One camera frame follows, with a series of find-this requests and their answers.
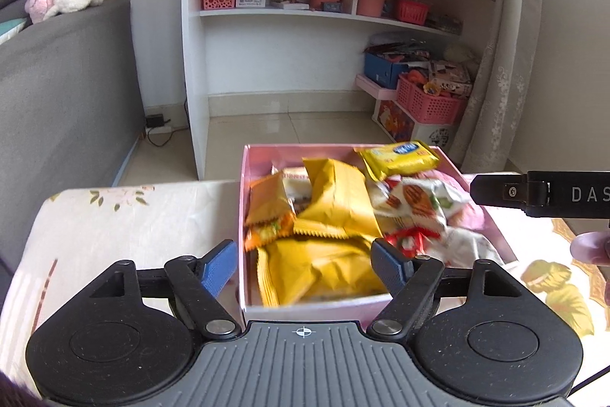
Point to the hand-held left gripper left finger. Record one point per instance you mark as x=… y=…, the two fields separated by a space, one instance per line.
x=219 y=268

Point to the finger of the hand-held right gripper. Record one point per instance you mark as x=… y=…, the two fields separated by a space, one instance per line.
x=495 y=190

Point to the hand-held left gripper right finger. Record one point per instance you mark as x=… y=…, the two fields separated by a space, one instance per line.
x=388 y=268

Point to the red snack packet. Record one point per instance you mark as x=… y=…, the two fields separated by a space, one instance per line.
x=410 y=241

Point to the pink snack packet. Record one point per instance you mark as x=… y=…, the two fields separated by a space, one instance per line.
x=472 y=216

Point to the white packet with black text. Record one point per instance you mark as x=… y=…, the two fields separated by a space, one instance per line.
x=469 y=245

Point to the yellow-orange snack packet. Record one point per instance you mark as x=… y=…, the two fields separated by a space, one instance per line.
x=333 y=197
x=314 y=273

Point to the white nut snack packet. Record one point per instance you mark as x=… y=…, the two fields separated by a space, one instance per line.
x=419 y=197

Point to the orange-white lotus root packet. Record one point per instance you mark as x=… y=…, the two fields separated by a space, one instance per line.
x=267 y=202

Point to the pink cardboard box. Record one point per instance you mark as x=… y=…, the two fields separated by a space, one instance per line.
x=309 y=314

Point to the yellow biscuit packet blue label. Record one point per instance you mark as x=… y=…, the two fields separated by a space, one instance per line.
x=395 y=159

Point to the white pale-yellow snack packet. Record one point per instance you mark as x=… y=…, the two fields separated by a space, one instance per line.
x=295 y=183

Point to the person's right hand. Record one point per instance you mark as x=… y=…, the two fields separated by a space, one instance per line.
x=588 y=247

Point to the white storage box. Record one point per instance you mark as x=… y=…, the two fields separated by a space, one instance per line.
x=410 y=125

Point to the large pink basket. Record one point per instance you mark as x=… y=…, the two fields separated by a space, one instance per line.
x=429 y=104

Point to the pile of colourful packages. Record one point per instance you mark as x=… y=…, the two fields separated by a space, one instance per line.
x=443 y=73

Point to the pale floral curtain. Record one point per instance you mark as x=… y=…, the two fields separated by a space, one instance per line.
x=514 y=54

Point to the black power adapter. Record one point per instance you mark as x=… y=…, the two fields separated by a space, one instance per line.
x=157 y=124

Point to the pink tray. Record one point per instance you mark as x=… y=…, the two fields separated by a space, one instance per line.
x=374 y=86

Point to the blue box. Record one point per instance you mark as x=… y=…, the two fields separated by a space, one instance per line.
x=383 y=71

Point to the red basket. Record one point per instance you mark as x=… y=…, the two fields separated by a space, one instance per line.
x=412 y=12

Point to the white shelf desk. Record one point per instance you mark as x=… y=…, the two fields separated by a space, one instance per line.
x=286 y=54

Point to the grey sofa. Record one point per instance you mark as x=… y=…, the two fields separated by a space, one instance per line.
x=62 y=102

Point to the teal cushion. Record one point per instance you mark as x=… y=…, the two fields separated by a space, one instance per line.
x=9 y=30

